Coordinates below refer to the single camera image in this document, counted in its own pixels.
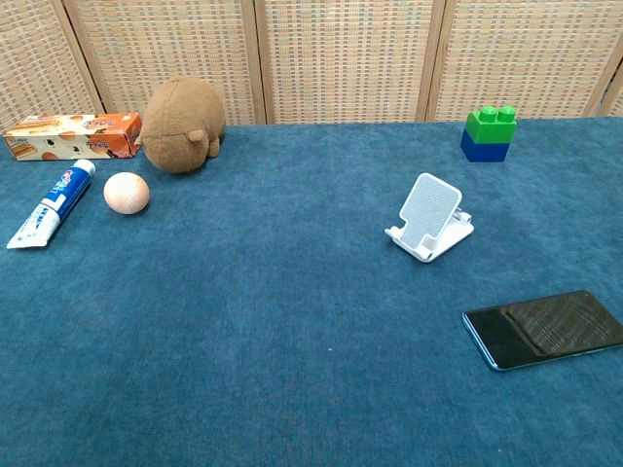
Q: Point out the blue white toothpaste tube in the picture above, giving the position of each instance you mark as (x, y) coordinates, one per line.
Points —
(53, 204)

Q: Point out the black smartphone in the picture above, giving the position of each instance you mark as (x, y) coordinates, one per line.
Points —
(545, 329)

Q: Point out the green toy building block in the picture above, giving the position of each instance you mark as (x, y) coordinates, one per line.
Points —
(490, 126)

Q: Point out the white folding phone stand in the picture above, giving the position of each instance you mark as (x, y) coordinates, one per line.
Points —
(430, 216)

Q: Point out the brown plush toy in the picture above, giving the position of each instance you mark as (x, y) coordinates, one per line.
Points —
(182, 125)

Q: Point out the pale pink ball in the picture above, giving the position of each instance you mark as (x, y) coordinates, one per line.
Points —
(126, 192)

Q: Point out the woven folding screen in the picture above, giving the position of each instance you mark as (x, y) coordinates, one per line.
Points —
(311, 53)

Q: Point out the blue toy building block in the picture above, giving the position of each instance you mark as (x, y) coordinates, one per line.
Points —
(484, 149)

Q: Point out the orange biscuit box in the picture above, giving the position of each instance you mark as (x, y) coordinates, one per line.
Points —
(73, 136)

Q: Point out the blue table cloth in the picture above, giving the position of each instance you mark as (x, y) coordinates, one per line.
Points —
(272, 301)

